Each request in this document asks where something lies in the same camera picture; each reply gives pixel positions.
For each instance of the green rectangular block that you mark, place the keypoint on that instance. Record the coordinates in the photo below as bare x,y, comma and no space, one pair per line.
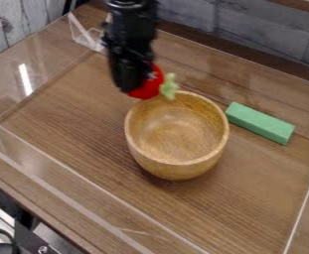
259,123

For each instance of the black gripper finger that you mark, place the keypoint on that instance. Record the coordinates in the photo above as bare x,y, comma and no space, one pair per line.
127,74

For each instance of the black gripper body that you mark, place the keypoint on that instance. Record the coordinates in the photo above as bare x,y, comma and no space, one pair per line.
127,39

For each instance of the round wooden bowl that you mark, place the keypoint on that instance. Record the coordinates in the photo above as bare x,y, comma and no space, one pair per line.
176,137

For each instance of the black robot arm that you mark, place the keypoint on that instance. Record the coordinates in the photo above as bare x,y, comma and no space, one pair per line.
132,9

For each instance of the red plush fruit green stem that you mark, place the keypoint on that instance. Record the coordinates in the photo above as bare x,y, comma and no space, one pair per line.
158,84

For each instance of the black metal stand bracket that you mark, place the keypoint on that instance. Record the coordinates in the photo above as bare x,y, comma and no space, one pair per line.
29,243

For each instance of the clear acrylic tray wall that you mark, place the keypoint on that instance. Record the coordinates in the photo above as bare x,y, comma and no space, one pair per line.
66,167

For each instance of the clear acrylic corner bracket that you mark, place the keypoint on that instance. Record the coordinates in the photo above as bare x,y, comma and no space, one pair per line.
88,37

